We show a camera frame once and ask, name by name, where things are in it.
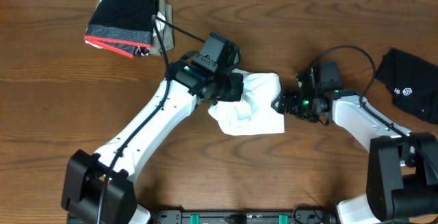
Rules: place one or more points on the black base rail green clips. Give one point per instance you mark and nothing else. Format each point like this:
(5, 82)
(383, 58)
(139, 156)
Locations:
(299, 215)

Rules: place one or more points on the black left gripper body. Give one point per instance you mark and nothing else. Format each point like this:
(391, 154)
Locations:
(225, 88)

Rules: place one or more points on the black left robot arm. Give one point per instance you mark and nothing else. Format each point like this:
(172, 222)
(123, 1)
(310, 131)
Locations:
(99, 187)

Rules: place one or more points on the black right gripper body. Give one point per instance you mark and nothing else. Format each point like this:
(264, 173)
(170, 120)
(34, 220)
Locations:
(303, 106)

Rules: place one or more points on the white t-shirt pixel print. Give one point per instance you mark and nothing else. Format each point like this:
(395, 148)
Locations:
(253, 114)

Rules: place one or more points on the black folded garment pink trim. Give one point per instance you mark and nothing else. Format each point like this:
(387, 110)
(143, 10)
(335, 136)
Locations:
(122, 26)

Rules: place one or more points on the olive grey folded garment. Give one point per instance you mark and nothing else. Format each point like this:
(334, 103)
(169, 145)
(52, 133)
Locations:
(164, 11)

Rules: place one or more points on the black t-shirt white logo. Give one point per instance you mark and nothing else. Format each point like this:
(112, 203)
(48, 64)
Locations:
(412, 82)

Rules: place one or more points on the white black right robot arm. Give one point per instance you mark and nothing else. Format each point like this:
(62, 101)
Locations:
(402, 165)

